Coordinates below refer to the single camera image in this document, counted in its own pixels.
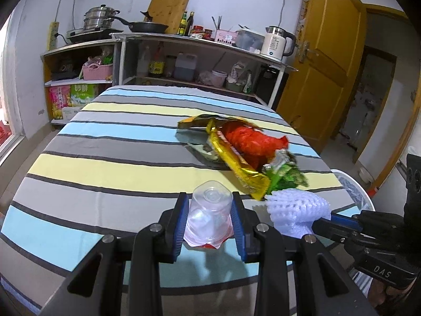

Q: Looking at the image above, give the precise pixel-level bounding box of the striped tablecloth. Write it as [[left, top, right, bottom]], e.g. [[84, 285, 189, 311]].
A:
[[0, 85, 375, 316]]

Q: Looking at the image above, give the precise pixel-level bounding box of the wooden door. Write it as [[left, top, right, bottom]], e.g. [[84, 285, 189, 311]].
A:
[[275, 0, 367, 154]]

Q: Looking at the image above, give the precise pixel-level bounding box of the clear plastic cup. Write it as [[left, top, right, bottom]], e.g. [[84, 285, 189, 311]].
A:
[[183, 180, 235, 250]]

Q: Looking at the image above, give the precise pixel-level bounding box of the gold foil wrapper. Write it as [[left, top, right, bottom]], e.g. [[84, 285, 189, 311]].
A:
[[206, 120, 270, 201]]

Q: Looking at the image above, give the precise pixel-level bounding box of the white foam fruit net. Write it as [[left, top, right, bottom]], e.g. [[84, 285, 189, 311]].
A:
[[266, 189, 332, 238]]

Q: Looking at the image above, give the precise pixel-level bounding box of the pale green packet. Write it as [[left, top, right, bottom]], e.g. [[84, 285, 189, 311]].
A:
[[187, 137, 227, 162]]

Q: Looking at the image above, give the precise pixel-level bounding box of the pink plastic basket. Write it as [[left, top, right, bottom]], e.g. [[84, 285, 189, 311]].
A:
[[82, 63, 114, 81]]

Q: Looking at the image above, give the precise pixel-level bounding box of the dark plastic jug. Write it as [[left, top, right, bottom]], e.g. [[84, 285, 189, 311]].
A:
[[173, 53, 198, 80]]

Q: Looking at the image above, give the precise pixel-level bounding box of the steel steamer pot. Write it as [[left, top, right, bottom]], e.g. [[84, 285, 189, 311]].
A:
[[83, 5, 121, 31]]

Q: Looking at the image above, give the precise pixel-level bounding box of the green snack wrapper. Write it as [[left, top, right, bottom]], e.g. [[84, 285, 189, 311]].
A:
[[261, 150, 310, 195]]

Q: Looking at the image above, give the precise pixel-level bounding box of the wooden cutting board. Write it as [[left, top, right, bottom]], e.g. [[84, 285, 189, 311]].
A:
[[145, 0, 191, 35]]

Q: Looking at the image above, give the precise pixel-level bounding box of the white electric kettle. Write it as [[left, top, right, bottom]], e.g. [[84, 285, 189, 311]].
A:
[[260, 26, 297, 61]]

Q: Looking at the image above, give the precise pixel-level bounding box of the yellow snack packet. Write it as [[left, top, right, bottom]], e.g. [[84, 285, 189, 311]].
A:
[[178, 115, 245, 133]]

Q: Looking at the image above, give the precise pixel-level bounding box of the pink utensil holder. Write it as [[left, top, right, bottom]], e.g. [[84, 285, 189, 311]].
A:
[[214, 29, 239, 47]]

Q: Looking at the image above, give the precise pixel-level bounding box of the induction cooker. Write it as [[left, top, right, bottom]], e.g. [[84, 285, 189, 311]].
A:
[[66, 28, 114, 43]]

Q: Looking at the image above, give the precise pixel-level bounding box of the dark bottle yellow label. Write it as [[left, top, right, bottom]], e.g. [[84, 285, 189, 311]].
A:
[[149, 44, 166, 78]]

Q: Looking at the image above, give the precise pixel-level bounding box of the red plastic bag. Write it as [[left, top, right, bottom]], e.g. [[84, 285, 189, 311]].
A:
[[221, 122, 289, 168]]

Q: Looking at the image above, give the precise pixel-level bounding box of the wooden shelf unit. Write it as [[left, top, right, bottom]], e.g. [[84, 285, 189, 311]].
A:
[[41, 39, 121, 126]]

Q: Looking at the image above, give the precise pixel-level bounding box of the yellow power strip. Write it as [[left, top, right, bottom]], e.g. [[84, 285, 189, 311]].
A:
[[47, 21, 60, 51]]

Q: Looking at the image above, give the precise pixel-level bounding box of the black frying pan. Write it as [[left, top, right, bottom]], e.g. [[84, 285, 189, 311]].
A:
[[110, 16, 169, 34]]

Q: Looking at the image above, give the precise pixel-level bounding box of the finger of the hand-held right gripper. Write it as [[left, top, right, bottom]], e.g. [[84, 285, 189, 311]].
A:
[[312, 220, 357, 246], [327, 211, 364, 229]]

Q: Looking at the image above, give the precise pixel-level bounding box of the metal door handle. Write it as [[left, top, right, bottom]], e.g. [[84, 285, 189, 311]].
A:
[[298, 41, 311, 63]]

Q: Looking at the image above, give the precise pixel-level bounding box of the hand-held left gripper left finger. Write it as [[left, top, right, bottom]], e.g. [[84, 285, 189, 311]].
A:
[[39, 191, 191, 316]]

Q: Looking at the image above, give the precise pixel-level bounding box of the white plastic bag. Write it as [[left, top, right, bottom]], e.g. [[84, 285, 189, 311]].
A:
[[228, 61, 254, 88]]

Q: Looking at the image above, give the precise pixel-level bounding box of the clear storage container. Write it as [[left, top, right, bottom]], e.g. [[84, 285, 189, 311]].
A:
[[235, 28, 265, 51]]

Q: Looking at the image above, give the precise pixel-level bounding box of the white shelf unit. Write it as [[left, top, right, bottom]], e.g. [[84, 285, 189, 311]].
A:
[[112, 33, 298, 107]]

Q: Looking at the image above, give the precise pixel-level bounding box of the pink plastic bucket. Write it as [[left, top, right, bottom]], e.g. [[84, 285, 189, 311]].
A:
[[210, 70, 228, 88]]

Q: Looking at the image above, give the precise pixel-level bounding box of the white trash bin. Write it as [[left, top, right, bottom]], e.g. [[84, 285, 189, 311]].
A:
[[330, 169, 376, 216]]

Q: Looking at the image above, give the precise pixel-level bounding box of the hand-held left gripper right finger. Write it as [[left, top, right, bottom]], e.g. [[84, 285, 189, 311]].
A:
[[231, 191, 379, 316]]

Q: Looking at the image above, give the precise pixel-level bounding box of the pink snack box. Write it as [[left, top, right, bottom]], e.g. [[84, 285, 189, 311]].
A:
[[49, 86, 72, 119]]

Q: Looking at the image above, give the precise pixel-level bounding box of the green carton box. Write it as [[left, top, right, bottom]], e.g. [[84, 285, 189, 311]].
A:
[[70, 84, 99, 107]]

